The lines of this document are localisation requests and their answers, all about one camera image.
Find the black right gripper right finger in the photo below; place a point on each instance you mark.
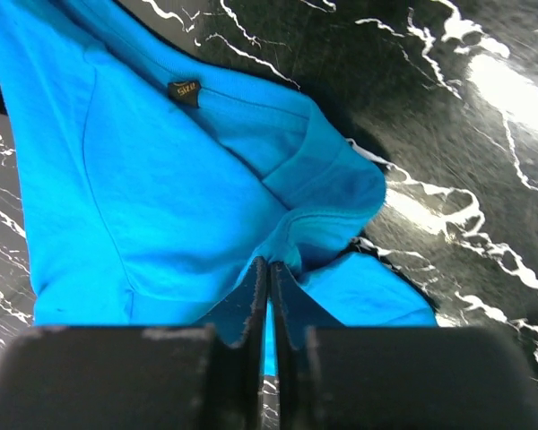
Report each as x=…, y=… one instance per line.
x=336, y=377

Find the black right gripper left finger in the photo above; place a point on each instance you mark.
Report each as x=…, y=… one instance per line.
x=207, y=375

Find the blue t shirt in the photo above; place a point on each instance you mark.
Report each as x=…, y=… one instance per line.
x=151, y=181

